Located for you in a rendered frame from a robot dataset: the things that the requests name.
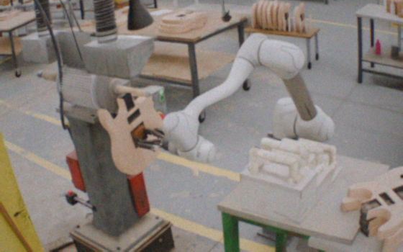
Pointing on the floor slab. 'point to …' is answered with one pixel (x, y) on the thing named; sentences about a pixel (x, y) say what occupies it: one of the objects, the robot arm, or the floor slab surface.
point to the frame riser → (160, 240)
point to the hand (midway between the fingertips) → (139, 135)
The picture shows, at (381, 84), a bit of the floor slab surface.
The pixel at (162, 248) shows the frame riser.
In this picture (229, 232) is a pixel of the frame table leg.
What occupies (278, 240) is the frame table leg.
